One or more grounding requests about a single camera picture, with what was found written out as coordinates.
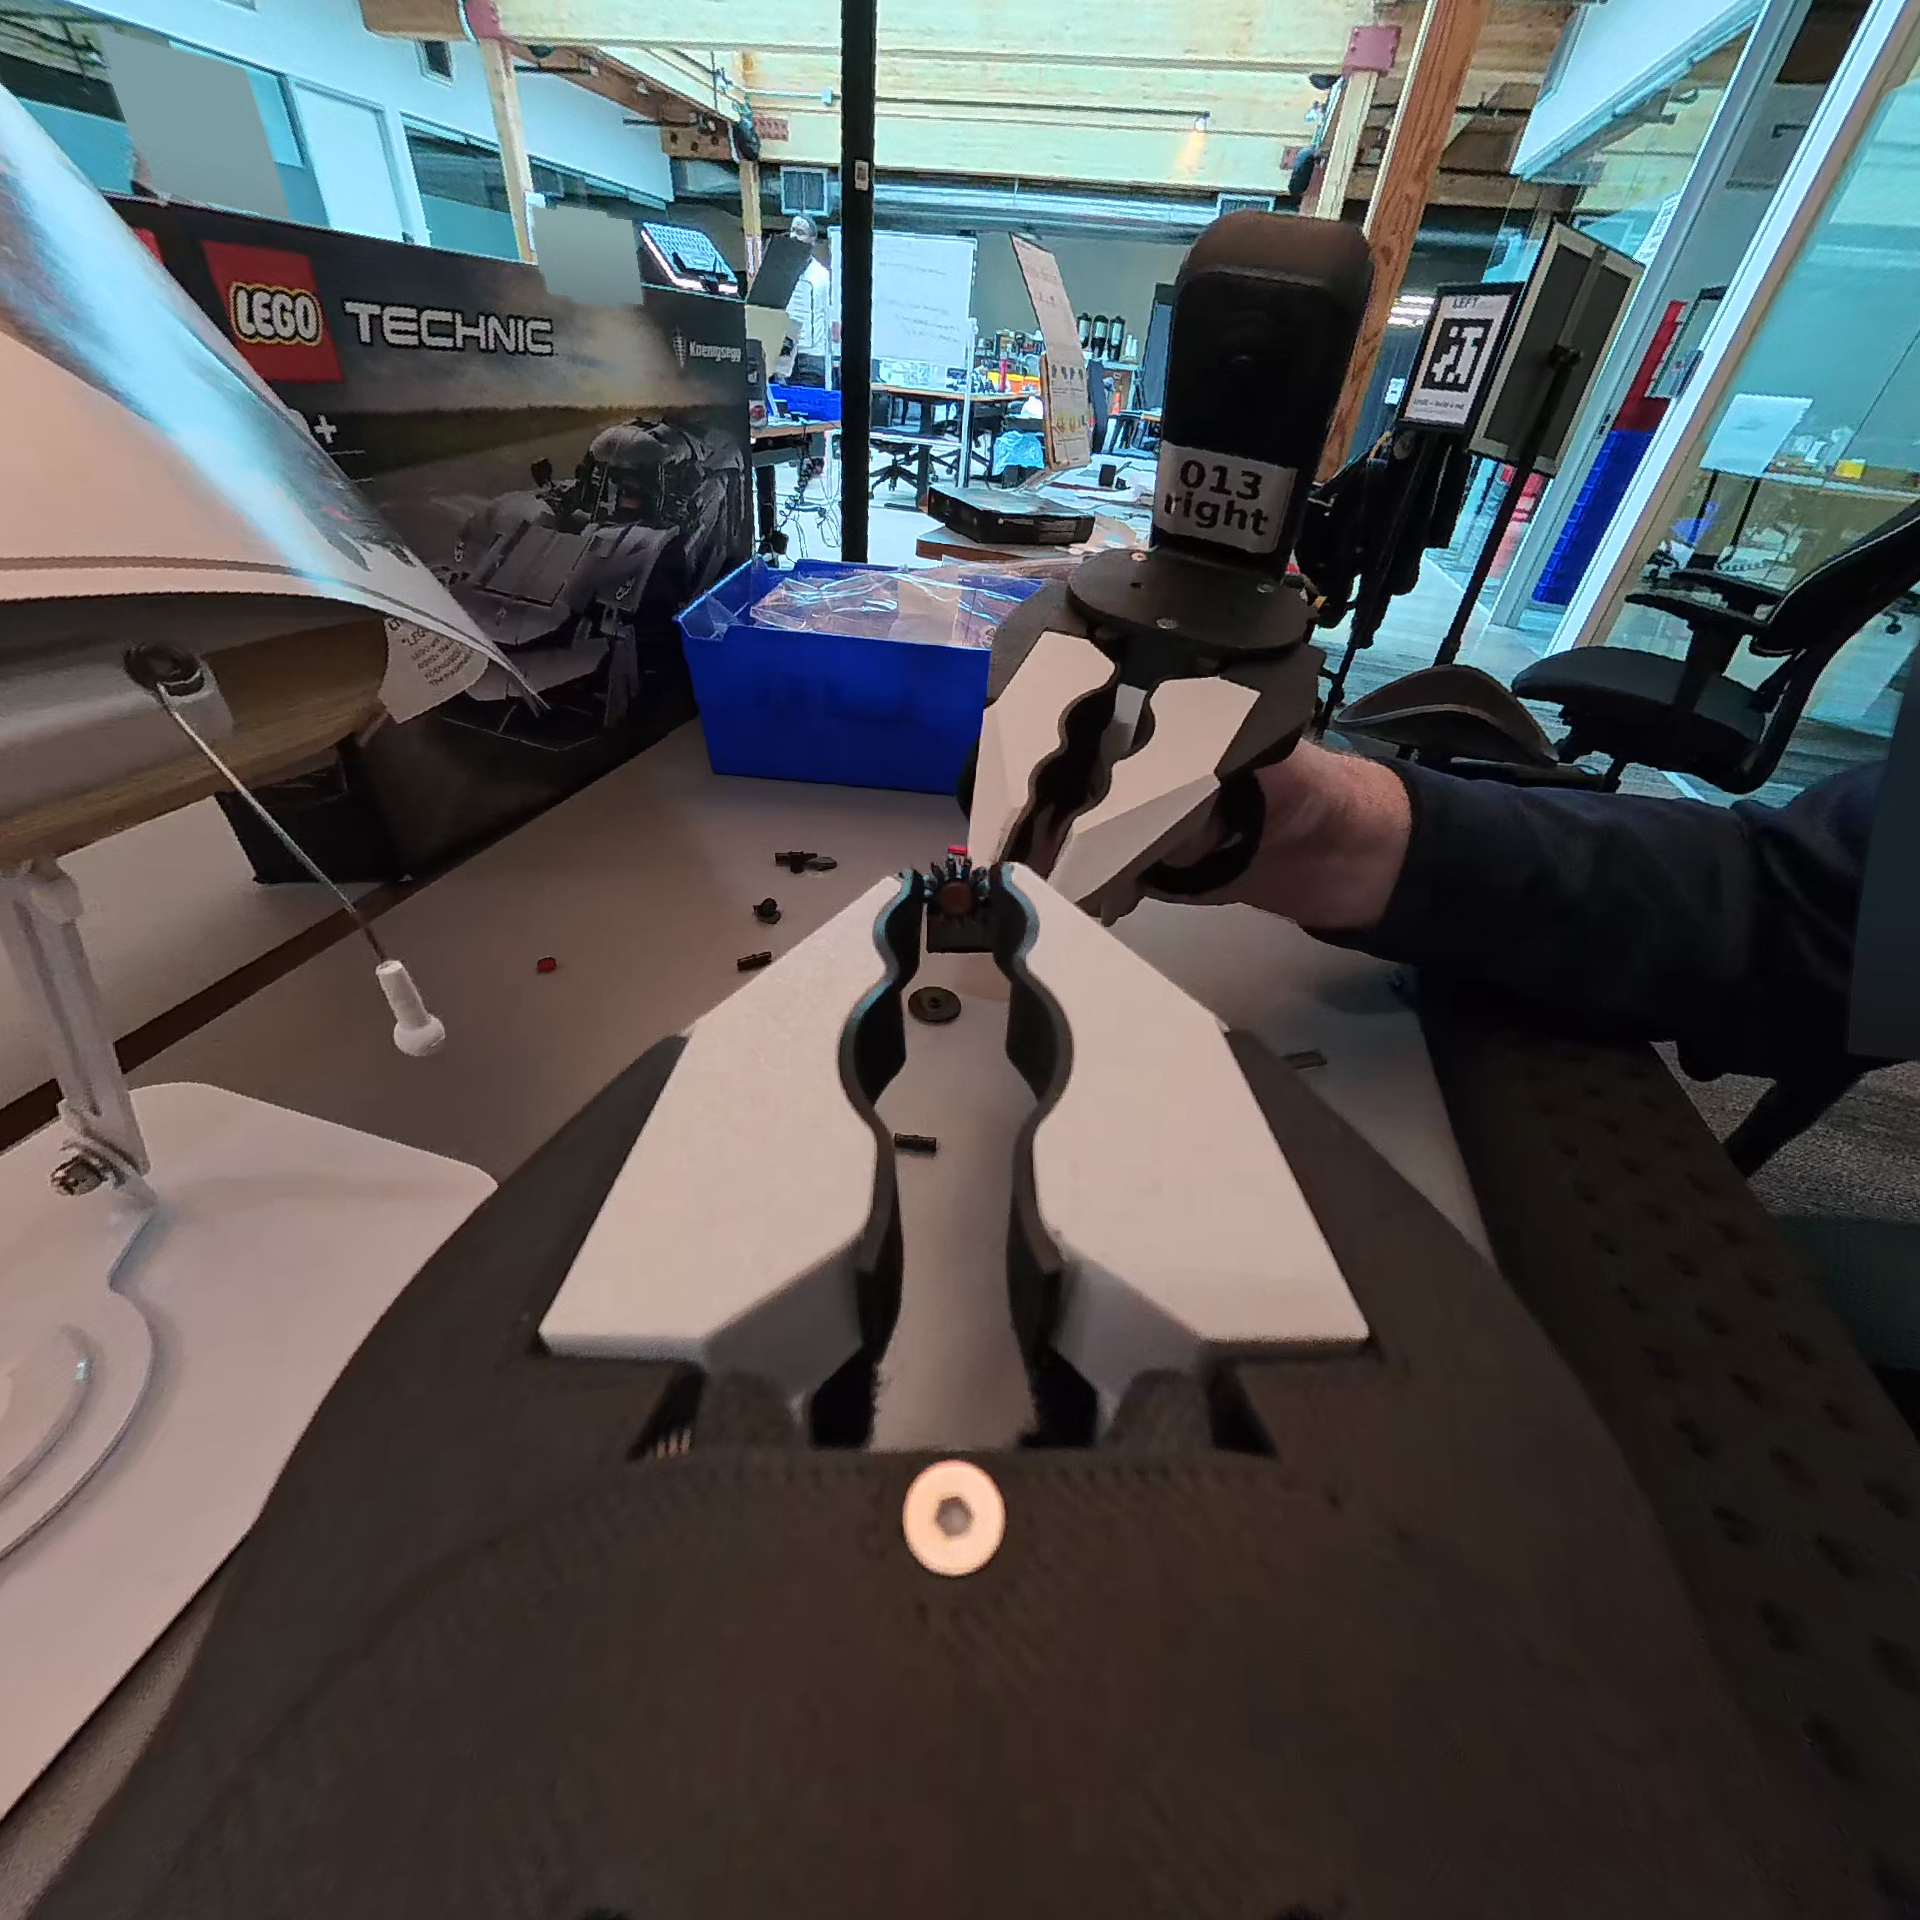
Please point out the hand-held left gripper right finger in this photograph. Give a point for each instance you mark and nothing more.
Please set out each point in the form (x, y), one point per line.
(1184, 1185)

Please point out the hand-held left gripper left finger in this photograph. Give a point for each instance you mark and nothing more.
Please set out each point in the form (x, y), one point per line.
(704, 1185)

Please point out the person's right hand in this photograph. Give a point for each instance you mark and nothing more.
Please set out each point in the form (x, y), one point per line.
(1335, 839)

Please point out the small black lego connector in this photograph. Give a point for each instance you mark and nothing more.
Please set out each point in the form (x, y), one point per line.
(960, 934)

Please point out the standing poster board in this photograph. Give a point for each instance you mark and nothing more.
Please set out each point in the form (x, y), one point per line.
(1051, 353)

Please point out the black white marker sign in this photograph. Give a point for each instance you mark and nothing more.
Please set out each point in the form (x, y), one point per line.
(1464, 353)

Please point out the clear plastic parts bags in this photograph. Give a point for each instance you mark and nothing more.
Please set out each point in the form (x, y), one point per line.
(870, 599)

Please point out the black lego set box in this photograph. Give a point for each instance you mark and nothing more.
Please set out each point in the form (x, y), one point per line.
(495, 451)

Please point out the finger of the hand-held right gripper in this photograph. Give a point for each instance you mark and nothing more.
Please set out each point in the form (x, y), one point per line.
(1177, 765)
(1028, 750)

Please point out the whiteboard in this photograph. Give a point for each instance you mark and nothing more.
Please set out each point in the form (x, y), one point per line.
(923, 299)

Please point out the stacked blue storage bins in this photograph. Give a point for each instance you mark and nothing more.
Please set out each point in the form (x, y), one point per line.
(1583, 510)

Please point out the blue plastic bin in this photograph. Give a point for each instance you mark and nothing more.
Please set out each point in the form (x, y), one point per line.
(839, 705)

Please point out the black lego disc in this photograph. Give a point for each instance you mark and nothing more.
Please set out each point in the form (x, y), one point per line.
(933, 1003)

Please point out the person's right forearm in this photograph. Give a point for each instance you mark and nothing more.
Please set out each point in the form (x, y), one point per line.
(1622, 902)

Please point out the open instruction book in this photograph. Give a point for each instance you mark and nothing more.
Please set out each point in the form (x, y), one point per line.
(150, 494)

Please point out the white book stand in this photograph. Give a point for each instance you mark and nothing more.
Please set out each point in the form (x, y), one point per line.
(89, 734)

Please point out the grey chair seat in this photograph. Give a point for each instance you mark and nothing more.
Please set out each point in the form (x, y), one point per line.
(1441, 721)

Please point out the black office chair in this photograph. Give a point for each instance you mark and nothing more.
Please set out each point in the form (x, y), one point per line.
(1724, 661)

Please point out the black dimpled fabric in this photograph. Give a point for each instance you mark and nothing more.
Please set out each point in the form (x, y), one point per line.
(1652, 1349)

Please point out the black flat case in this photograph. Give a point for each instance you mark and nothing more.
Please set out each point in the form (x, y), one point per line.
(1008, 518)

